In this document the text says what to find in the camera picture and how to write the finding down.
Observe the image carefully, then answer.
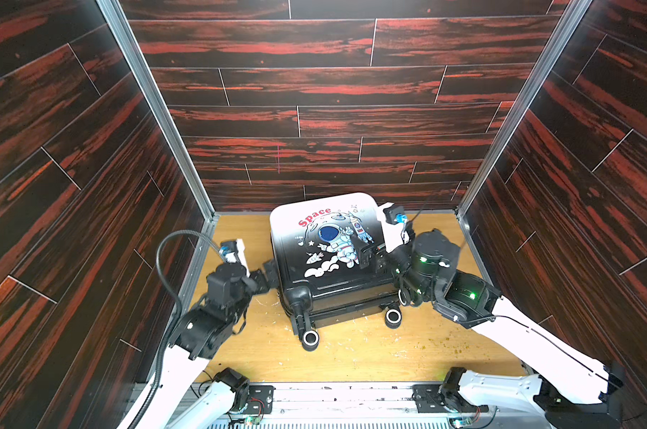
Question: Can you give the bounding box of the black white astronaut suitcase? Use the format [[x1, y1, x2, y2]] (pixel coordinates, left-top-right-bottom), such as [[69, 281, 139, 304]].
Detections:
[[270, 192, 403, 351]]

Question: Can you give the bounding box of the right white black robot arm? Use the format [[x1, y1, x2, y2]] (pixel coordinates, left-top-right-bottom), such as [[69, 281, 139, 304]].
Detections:
[[359, 229, 624, 428]]

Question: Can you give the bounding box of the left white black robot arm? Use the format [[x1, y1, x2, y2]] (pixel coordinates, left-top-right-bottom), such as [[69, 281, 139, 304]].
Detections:
[[119, 260, 280, 428]]

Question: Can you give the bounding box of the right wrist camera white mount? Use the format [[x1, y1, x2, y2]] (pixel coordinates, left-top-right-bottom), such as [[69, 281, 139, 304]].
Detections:
[[377, 202, 410, 253]]

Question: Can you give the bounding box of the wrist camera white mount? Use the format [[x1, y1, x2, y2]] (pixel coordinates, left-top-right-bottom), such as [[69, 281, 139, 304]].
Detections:
[[219, 239, 250, 276], [377, 202, 410, 253]]

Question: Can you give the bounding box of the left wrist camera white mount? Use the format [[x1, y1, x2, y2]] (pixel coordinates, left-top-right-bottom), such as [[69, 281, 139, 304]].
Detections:
[[219, 239, 250, 276]]

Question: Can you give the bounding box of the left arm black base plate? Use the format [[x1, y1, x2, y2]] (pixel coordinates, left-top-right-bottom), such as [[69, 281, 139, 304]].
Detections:
[[230, 384, 275, 416]]

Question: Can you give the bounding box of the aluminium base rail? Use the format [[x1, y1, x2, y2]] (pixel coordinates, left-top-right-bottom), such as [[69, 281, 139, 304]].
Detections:
[[124, 381, 550, 429]]

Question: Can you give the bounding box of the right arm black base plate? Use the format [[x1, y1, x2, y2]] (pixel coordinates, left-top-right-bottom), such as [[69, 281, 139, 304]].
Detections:
[[411, 384, 447, 414]]

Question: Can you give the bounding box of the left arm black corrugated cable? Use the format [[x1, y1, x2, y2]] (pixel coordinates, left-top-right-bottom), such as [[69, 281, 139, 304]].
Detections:
[[127, 229, 225, 429]]

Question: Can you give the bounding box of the right aluminium corner post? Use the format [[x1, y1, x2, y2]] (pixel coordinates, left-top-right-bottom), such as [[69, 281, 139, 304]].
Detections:
[[456, 0, 592, 226]]

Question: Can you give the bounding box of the aluminium corner post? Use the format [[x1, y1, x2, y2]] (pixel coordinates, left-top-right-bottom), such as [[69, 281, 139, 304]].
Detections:
[[456, 0, 592, 226], [96, 0, 216, 222]]

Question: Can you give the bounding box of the left aluminium corner post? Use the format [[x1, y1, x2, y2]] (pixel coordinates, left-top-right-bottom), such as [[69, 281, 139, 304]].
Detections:
[[96, 0, 216, 222]]

